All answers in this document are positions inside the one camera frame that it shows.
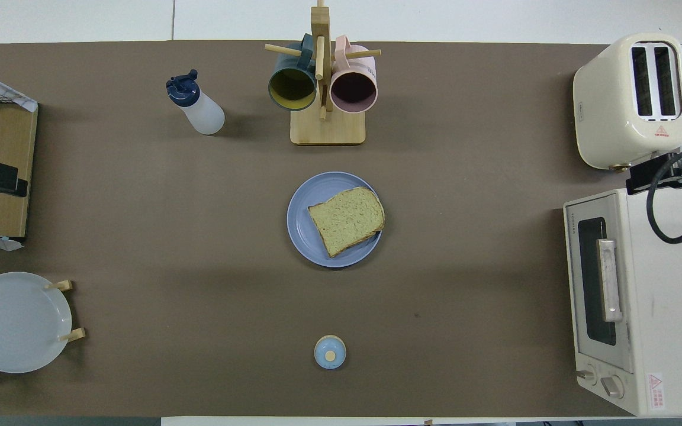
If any translucent bottle navy cap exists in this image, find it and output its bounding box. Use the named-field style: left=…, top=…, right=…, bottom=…
left=166, top=69, right=226, bottom=135

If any toasted bread slice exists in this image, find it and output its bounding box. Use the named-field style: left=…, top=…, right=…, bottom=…
left=307, top=187, right=386, bottom=259

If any wooden plate rack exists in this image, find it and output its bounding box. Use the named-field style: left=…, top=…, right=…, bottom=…
left=0, top=280, right=87, bottom=373

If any pale grey plate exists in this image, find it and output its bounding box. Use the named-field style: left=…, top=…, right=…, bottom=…
left=0, top=272, right=73, bottom=374

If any blue round plate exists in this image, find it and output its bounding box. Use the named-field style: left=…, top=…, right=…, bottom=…
left=287, top=172, right=383, bottom=268

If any cream two-slot toaster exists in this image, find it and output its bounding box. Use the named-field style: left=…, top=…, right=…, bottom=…
left=573, top=33, right=682, bottom=172

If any white toaster oven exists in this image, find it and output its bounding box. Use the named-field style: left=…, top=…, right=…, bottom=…
left=563, top=188, right=682, bottom=417

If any brown table mat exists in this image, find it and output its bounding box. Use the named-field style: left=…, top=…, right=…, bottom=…
left=0, top=40, right=682, bottom=418

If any pink mug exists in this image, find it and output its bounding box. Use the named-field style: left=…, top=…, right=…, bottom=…
left=330, top=35, right=378, bottom=114

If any teal mug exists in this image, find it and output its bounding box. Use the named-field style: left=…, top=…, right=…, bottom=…
left=268, top=34, right=318, bottom=112

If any wooden mug rack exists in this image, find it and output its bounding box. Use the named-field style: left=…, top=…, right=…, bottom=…
left=264, top=0, right=382, bottom=146

